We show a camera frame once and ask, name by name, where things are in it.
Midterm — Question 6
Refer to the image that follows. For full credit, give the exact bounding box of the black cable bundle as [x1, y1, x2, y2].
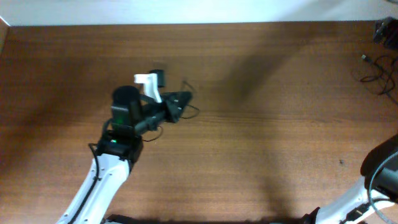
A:
[141, 80, 200, 143]

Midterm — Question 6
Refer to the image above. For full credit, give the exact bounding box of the black usb cable silver plug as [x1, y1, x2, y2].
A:
[350, 54, 397, 106]

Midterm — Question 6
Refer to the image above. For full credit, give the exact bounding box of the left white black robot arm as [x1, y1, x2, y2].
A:
[58, 86, 193, 223]

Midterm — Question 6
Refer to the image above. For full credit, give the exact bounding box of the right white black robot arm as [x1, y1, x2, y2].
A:
[296, 55, 397, 224]

